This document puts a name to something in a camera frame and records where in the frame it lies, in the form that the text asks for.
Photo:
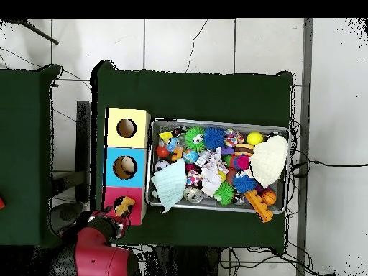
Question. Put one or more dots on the orange brown plush toy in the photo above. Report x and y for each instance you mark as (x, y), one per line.
(125, 204)

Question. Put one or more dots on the light blue muslin cloth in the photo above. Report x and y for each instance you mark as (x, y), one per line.
(171, 184)

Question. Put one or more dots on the blue spiky ball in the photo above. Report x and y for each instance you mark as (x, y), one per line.
(214, 138)
(244, 183)

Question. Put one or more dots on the pink blue fuzzy caterpillar toy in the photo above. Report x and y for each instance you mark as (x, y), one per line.
(243, 163)

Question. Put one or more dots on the orange plastic toy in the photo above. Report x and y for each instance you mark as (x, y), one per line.
(258, 205)

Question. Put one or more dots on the cream muslin cloth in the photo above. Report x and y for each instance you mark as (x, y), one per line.
(268, 161)

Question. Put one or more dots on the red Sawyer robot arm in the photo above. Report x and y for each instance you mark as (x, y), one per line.
(100, 258)

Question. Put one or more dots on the wooden box with three holes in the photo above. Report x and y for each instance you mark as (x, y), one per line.
(138, 178)

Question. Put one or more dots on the grey plastic base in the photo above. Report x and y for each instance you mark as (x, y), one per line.
(66, 212)

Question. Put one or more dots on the black white soccer ball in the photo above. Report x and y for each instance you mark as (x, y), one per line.
(161, 165)

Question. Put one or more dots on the black stand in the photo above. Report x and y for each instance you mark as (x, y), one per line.
(83, 138)

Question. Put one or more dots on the green spiky toy with eyes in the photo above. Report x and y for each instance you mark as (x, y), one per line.
(192, 137)

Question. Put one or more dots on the dark green side tablecloth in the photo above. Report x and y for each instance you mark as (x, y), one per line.
(20, 158)

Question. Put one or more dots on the small red object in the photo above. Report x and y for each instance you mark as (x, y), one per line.
(1, 203)

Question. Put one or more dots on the tan brown toy hamburger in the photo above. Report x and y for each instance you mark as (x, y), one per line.
(244, 149)

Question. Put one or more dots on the yellow ball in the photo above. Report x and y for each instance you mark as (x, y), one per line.
(254, 138)

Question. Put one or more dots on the dark thin rod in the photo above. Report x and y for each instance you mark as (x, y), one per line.
(40, 34)

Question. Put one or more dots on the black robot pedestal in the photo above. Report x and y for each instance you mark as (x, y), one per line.
(187, 263)

